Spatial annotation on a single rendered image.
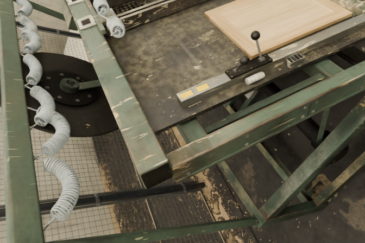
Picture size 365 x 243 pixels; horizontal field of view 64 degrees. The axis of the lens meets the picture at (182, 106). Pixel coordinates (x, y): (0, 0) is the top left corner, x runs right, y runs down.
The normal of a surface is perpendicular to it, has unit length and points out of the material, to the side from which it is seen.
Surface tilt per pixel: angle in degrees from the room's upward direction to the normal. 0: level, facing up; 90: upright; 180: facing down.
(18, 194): 90
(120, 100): 55
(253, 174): 0
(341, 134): 0
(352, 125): 0
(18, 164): 90
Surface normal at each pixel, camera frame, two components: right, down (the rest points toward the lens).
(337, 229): -0.80, -0.06
